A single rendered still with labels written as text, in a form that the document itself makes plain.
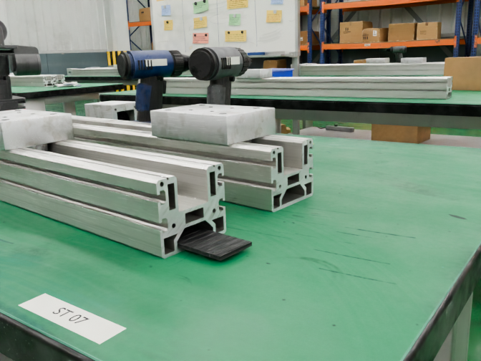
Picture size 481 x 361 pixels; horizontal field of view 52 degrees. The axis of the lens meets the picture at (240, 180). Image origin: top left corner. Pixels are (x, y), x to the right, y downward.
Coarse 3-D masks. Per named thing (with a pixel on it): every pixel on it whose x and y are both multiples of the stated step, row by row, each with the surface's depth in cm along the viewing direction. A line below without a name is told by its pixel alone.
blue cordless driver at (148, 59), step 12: (120, 60) 105; (132, 60) 104; (144, 60) 105; (156, 60) 107; (168, 60) 108; (180, 60) 110; (120, 72) 106; (132, 72) 105; (144, 72) 106; (156, 72) 108; (168, 72) 109; (180, 72) 112; (144, 84) 108; (156, 84) 109; (144, 96) 108; (156, 96) 109; (144, 108) 109; (156, 108) 110; (144, 120) 109
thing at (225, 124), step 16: (160, 112) 76; (176, 112) 73; (192, 112) 72; (208, 112) 71; (224, 112) 71; (240, 112) 70; (256, 112) 72; (272, 112) 75; (160, 128) 76; (176, 128) 74; (192, 128) 72; (208, 128) 70; (224, 128) 68; (240, 128) 70; (256, 128) 72; (272, 128) 75; (224, 144) 68
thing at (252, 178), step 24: (72, 120) 107; (96, 120) 101; (120, 120) 99; (120, 144) 87; (144, 144) 82; (168, 144) 77; (192, 144) 73; (216, 144) 70; (240, 144) 68; (264, 144) 74; (288, 144) 71; (312, 144) 71; (240, 168) 68; (264, 168) 65; (288, 168) 71; (312, 168) 72; (240, 192) 69; (264, 192) 66; (288, 192) 73; (312, 192) 73
